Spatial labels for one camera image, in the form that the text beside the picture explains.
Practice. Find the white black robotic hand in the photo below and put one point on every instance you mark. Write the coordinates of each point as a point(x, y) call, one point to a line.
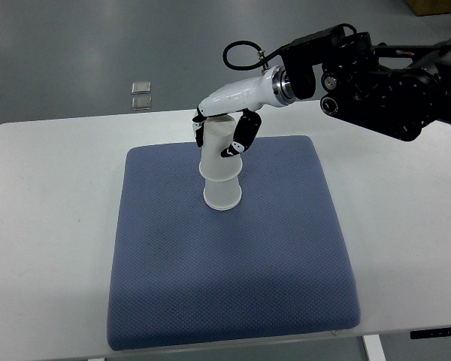
point(247, 96)

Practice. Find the white paper cup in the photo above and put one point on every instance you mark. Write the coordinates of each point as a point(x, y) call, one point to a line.
point(222, 195)
point(218, 135)

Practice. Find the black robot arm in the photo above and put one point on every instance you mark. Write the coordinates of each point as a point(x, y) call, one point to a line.
point(395, 90)

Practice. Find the white paper cup on cushion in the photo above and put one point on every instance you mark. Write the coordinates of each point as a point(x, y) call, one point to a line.
point(222, 195)

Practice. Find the upper metal floor plate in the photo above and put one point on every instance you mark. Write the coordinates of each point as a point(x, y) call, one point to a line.
point(141, 87)

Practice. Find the metal floor plate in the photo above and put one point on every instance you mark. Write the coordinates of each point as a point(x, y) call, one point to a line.
point(141, 87)
point(141, 103)

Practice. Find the lower metal floor plate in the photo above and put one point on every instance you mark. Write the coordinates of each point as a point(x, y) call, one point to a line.
point(141, 103)

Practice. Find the brown cardboard box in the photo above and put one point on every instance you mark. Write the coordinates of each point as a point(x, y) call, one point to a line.
point(429, 7)

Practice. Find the blue fabric cushion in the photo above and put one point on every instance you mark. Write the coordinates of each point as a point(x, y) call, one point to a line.
point(183, 273)

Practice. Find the white table leg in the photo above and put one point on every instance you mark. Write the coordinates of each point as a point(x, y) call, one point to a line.
point(373, 348)

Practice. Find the black table control panel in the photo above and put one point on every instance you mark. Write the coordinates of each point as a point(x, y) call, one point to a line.
point(430, 333)

